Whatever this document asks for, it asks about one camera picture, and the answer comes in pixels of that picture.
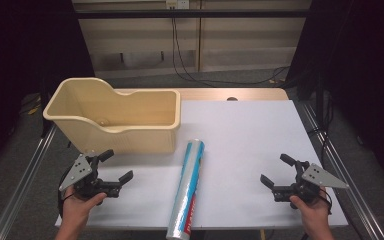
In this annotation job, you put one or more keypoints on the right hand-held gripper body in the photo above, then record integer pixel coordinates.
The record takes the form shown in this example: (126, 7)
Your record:
(316, 176)

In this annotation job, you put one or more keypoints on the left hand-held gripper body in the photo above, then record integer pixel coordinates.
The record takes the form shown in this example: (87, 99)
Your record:
(78, 170)

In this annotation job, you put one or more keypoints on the beige plastic bin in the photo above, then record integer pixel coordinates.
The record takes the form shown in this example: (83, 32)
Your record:
(90, 133)

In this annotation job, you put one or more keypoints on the plastic wrap roll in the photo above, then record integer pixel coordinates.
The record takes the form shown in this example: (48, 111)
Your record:
(187, 186)

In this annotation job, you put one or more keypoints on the person's left hand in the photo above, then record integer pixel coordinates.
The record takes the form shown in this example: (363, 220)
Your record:
(80, 205)

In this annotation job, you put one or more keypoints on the person's right hand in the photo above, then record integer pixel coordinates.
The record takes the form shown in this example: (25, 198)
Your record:
(311, 211)

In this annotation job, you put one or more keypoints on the white table mat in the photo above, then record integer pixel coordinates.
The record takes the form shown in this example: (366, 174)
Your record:
(246, 150)

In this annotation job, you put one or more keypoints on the black curtain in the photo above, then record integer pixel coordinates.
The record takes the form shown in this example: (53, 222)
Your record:
(20, 60)
(363, 66)

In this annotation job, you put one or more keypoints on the black horizontal bar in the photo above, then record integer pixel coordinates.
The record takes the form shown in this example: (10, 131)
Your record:
(186, 13)

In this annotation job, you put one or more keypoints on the aluminium frame rail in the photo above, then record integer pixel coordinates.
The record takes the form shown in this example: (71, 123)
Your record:
(343, 166)
(20, 188)

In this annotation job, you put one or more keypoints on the white wall socket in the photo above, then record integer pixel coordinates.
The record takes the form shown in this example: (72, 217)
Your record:
(177, 4)

